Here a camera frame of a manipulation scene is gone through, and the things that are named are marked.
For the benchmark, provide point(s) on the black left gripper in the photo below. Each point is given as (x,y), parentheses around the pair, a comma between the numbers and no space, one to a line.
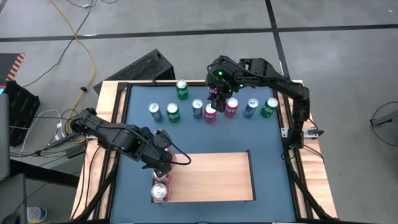
(154,149)

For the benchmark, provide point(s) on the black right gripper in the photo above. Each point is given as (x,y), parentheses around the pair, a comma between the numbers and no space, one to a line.
(225,77)

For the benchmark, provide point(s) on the red Coca-Cola can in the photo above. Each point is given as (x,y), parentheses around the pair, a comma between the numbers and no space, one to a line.
(173,155)
(161,180)
(160,192)

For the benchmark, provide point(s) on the red Fanta can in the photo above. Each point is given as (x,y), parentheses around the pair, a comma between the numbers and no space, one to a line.
(210,116)
(212,90)
(231,109)

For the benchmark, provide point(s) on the blue silver Red Bull can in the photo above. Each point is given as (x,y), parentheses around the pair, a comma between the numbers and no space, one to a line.
(156,114)
(250,109)
(197,110)

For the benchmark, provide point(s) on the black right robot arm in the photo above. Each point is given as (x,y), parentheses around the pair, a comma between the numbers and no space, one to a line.
(280,81)

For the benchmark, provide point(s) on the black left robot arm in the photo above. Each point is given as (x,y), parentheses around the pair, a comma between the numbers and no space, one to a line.
(105,133)

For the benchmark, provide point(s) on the blue table mat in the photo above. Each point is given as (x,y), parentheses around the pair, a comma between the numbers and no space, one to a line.
(217,137)

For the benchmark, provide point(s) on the green Sprite can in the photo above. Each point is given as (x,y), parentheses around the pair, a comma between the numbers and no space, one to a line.
(173,114)
(268,109)
(182,91)

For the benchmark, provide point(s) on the light wooden board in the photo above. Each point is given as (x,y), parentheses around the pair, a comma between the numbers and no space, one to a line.
(214,177)

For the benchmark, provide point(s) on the black power adapter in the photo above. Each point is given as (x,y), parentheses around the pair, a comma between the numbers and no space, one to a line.
(74,152)

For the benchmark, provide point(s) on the black metal base beam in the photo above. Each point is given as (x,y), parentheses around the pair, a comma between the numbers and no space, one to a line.
(46,176)

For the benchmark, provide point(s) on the white blue yellow canister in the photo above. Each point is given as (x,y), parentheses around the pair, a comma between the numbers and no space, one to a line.
(36,214)

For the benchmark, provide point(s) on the black plastic crate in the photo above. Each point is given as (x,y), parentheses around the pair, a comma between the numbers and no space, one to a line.
(20,109)

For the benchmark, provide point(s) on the grey cabinet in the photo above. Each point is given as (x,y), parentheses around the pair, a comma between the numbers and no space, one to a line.
(3,137)

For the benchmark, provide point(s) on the orange black striped panel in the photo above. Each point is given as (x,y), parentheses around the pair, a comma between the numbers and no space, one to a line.
(7,63)

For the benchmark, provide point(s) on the black metal table frame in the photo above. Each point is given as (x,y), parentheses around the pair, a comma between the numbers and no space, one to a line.
(112,186)

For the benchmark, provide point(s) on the grey metal bracket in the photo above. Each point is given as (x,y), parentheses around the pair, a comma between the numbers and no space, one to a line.
(284,132)

